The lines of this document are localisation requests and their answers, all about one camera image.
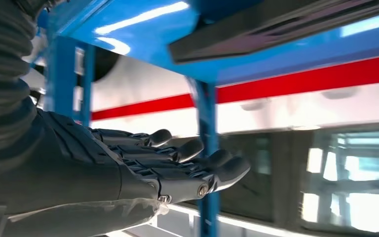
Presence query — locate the white car door handle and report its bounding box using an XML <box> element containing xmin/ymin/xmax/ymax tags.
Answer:
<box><xmin>320</xmin><ymin>86</ymin><xmax>360</xmax><ymax>100</ymax></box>
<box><xmin>240</xmin><ymin>98</ymin><xmax>272</xmax><ymax>112</ymax></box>

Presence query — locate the blue steel shelf rack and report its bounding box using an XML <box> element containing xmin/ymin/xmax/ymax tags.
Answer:
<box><xmin>37</xmin><ymin>0</ymin><xmax>379</xmax><ymax>237</ymax></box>

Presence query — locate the white car with red stripe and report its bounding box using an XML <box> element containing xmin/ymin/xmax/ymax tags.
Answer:
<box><xmin>21</xmin><ymin>33</ymin><xmax>379</xmax><ymax>237</ymax></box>

